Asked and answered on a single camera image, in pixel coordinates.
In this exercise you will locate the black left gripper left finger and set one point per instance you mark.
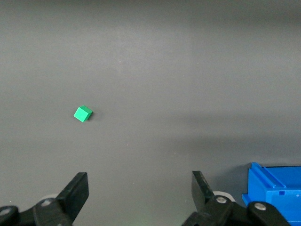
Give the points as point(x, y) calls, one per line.
point(75, 188)

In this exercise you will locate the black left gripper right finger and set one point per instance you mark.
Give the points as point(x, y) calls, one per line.
point(200, 188)

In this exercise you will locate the small green cube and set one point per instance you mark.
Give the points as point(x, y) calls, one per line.
point(81, 114)

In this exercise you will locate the blue plastic storage bin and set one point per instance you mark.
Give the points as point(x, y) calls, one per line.
point(282, 188)

